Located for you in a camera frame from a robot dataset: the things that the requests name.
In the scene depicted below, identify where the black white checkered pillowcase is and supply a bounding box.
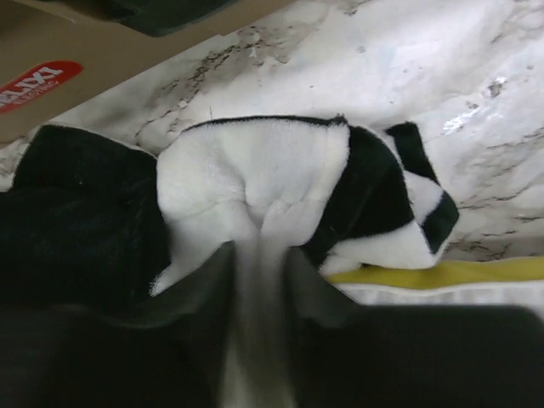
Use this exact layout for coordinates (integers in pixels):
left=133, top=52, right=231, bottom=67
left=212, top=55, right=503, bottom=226
left=1, top=116, right=459, bottom=407

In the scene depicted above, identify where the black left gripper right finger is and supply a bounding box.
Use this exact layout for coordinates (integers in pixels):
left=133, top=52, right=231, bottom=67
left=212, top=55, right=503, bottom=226
left=284, top=249, right=543, bottom=407

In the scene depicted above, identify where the white pillow yellow edge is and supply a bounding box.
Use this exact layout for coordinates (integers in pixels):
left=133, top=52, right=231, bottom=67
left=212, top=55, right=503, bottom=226
left=328, top=257, right=543, bottom=310

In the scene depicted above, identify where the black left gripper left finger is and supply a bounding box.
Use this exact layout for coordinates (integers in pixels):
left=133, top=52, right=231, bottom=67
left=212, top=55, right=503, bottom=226
left=1, top=244, right=235, bottom=407

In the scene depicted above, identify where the tan plastic toolbox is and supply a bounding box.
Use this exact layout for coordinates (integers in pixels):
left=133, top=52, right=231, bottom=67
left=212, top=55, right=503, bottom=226
left=1, top=1, right=285, bottom=145

